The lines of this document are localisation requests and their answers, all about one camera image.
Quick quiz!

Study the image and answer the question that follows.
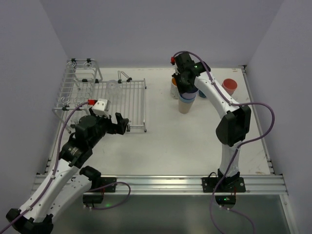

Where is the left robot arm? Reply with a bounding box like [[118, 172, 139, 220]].
[[6, 111, 129, 234]]

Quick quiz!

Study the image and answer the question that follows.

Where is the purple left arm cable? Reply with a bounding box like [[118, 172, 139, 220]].
[[0, 98, 98, 234]]

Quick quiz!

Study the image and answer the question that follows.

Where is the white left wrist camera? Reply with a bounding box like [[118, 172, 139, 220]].
[[92, 98, 111, 118]]

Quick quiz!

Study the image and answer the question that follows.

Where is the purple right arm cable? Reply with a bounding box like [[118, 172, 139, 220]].
[[170, 50, 276, 195]]

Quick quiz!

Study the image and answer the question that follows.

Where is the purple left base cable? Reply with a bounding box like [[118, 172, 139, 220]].
[[82, 181, 131, 211]]

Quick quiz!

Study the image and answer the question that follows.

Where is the blue plastic cup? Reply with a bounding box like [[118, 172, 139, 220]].
[[179, 96, 195, 104]]

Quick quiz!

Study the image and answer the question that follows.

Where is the silver wire dish rack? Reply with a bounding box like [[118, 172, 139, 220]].
[[52, 58, 147, 132]]

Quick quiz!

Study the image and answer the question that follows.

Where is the purple plastic cup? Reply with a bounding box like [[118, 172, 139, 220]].
[[180, 89, 198, 98]]

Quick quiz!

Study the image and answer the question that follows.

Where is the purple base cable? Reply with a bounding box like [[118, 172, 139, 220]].
[[82, 181, 131, 211], [210, 190, 256, 234]]

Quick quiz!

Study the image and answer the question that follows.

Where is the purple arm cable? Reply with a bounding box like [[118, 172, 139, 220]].
[[170, 50, 276, 195], [0, 98, 98, 234]]

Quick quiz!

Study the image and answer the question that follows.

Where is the dark blue ceramic mug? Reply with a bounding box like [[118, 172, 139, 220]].
[[198, 90, 206, 98]]

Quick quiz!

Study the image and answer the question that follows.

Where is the aluminium mounting rail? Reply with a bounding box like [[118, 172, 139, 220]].
[[33, 173, 290, 195]]

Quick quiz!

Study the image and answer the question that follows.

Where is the beige plastic cup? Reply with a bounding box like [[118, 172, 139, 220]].
[[178, 100, 193, 114]]

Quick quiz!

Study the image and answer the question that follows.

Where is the pink plastic cup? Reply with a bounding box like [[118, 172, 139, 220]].
[[222, 78, 238, 96]]

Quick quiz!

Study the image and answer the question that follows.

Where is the floral white mug orange inside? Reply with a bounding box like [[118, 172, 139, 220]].
[[170, 78, 179, 99]]

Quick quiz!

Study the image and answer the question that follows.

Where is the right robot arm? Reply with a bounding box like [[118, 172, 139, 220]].
[[171, 52, 251, 193]]

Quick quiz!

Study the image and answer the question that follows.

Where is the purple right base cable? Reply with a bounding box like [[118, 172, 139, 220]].
[[210, 190, 256, 234]]

